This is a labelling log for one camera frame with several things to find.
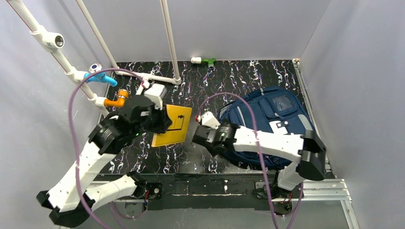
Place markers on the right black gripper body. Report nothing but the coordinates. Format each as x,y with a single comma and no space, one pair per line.
198,137

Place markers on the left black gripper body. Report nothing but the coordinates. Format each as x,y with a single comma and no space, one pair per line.
161,119

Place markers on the yellow notebook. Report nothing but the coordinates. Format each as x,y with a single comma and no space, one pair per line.
177,131

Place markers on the navy blue backpack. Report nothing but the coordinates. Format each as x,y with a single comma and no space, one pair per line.
276,110

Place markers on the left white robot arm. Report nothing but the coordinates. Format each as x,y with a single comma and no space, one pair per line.
72,200

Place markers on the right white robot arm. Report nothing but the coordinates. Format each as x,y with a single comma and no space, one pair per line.
306,152

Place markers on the orange plastic tap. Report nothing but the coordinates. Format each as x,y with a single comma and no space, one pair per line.
122,95

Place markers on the blue plastic tap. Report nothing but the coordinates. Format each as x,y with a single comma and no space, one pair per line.
99,77

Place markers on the green white pipe fitting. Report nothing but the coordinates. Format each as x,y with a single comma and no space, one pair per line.
208,62

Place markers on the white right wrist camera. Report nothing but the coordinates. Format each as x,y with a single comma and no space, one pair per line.
208,119

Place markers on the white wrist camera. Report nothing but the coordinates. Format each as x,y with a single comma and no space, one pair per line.
208,119
155,92

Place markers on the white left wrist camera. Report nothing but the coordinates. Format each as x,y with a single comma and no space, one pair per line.
155,92

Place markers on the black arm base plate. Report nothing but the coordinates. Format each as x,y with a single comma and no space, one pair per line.
203,191

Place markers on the white pvc pipe frame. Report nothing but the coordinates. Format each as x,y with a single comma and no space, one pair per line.
44,40

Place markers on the aluminium rail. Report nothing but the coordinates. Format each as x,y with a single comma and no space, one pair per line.
326,190

